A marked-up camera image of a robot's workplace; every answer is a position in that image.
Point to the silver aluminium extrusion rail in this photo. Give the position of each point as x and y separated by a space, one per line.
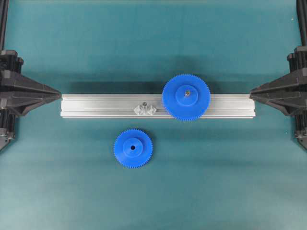
122 105

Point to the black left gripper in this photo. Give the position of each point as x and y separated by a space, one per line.
21 104

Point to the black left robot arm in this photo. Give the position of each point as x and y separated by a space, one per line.
18 94

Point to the large blue plastic gear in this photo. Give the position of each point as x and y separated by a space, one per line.
186 107

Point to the silver shaft mounting bracket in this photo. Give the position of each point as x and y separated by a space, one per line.
145 109

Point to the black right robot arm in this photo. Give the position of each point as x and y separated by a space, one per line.
288 94

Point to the small blue plastic gear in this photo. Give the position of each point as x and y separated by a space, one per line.
133 148

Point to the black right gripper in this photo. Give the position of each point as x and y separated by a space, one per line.
297 60

